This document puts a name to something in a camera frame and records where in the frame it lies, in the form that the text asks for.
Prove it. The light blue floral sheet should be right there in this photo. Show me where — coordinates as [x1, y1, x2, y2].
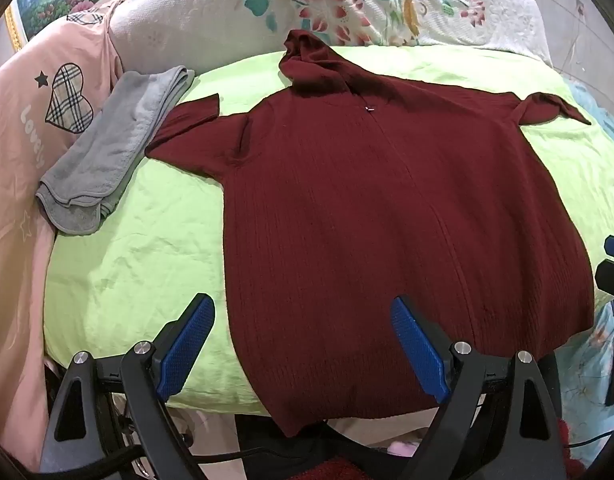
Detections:
[554, 74, 614, 467]

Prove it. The light green bed sheet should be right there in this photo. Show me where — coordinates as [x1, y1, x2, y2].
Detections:
[43, 45, 614, 418]

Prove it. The grey towel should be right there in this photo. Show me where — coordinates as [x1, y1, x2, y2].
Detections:
[36, 65, 196, 236]

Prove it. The white floral quilt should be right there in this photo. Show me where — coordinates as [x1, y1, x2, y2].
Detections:
[110, 0, 555, 68]

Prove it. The pink fluffy object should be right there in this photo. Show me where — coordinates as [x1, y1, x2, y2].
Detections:
[387, 439, 424, 459]

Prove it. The maroon knit hooded sweater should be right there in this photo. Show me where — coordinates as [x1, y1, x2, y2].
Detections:
[144, 29, 596, 437]

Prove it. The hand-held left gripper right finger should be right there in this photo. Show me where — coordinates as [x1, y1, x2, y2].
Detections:
[390, 295, 570, 480]

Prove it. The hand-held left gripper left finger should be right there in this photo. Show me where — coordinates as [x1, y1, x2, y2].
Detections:
[40, 293, 216, 480]

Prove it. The black cable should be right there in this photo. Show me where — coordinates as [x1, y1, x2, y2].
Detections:
[82, 447, 273, 480]

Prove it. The dark cloth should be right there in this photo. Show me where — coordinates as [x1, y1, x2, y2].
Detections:
[235, 412, 440, 480]

